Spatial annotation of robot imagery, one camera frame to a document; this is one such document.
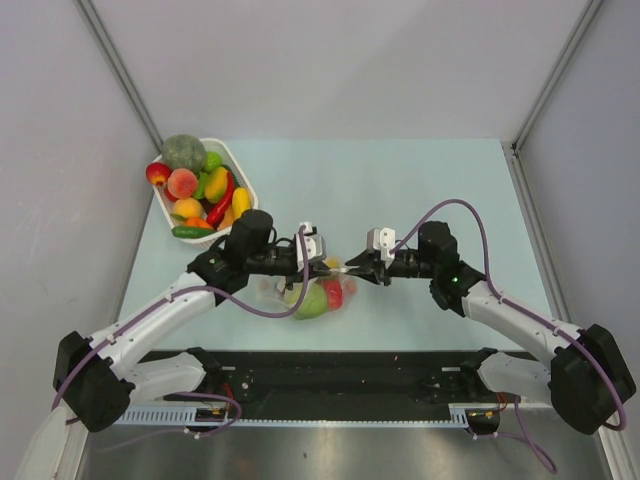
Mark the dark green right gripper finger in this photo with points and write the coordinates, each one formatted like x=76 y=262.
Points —
x=366 y=260
x=369 y=275

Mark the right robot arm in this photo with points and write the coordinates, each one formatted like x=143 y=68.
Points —
x=580 y=372

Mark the peach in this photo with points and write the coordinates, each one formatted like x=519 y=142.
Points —
x=182 y=183

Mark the white cable duct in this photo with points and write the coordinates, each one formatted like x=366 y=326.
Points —
x=168 y=415

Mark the green cabbage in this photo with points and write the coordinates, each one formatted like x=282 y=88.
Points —
x=313 y=305

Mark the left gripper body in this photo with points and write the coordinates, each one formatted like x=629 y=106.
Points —
x=273 y=259

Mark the green lime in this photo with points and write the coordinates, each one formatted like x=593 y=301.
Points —
x=212 y=162

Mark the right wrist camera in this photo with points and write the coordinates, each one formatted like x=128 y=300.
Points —
x=382 y=241

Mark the yellow pepper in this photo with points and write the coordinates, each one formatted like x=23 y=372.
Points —
x=241 y=201

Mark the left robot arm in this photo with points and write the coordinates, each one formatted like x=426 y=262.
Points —
x=98 y=377

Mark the red pomegranate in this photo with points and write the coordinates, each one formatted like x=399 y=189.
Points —
x=157 y=174

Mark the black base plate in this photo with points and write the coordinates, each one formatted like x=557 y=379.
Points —
x=350 y=387

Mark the clear zip top bag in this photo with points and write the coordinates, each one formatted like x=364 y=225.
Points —
x=270 y=290

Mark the red apple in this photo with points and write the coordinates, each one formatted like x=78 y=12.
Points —
x=334 y=293

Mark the yellow green mango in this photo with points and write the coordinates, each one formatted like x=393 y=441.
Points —
x=333 y=263

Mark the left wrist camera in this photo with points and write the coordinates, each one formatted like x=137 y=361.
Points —
x=310 y=246

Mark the green cucumber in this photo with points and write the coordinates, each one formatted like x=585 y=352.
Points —
x=190 y=232

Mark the orange carrot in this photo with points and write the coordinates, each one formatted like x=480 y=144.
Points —
x=197 y=222

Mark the green striped melon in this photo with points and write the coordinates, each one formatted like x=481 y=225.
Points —
x=183 y=151

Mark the red chili pepper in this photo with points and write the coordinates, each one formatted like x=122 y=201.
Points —
x=218 y=211

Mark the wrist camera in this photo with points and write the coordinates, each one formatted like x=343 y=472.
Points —
x=382 y=241
x=310 y=246

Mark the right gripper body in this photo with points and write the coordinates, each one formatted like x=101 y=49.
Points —
x=408 y=264

